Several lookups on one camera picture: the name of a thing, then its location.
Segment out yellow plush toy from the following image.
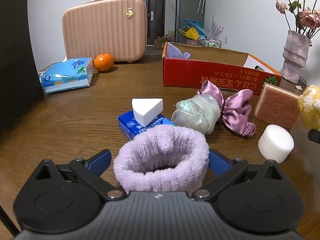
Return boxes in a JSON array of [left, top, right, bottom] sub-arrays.
[[298, 85, 320, 131]]

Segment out lilac fluffy headband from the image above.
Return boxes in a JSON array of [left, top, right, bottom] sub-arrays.
[[113, 125, 209, 194]]

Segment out pink satin bow scrunchie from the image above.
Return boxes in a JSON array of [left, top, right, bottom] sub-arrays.
[[197, 80, 256, 137]]

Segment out blue soft tissue pack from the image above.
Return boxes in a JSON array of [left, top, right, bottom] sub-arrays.
[[40, 57, 94, 94]]

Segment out white cylinder sponge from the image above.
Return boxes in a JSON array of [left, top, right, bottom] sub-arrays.
[[258, 124, 295, 164]]

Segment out pink scrubbing sponge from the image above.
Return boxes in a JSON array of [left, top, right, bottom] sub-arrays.
[[254, 83, 300, 130]]

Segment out blue handkerchief tissue pack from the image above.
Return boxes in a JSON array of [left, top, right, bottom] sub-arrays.
[[118, 111, 175, 140]]

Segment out iridescent sheer scrunchie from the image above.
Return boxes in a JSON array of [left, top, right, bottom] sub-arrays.
[[171, 94, 221, 134]]

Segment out white wedge makeup sponge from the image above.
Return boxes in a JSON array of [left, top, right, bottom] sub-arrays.
[[132, 98, 163, 127]]

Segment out pink textured vase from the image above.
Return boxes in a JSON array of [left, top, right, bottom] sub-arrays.
[[280, 30, 310, 84]]

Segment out orange tangerine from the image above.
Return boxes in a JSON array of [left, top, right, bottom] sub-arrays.
[[93, 54, 114, 72]]

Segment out red cardboard box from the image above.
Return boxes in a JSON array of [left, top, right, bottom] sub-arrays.
[[162, 42, 282, 95]]

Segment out black paper bag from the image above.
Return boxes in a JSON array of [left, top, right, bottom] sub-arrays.
[[0, 0, 43, 131]]

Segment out dried pink roses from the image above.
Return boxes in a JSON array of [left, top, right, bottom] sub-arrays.
[[275, 0, 319, 39]]

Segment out yellow bag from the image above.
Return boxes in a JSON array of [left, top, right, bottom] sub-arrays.
[[178, 27, 200, 41]]

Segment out small cardboard box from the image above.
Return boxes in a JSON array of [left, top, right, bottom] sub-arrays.
[[153, 37, 172, 50]]

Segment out pink ribbed suitcase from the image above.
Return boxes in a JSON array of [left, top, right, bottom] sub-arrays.
[[62, 0, 147, 62]]

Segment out grey refrigerator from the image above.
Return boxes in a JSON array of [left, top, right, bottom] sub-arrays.
[[175, 0, 204, 43]]

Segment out dark brown entrance door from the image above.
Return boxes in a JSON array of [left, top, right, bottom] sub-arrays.
[[142, 0, 165, 45]]

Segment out wire rack with bottles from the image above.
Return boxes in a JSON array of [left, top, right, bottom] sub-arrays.
[[198, 35, 222, 48]]

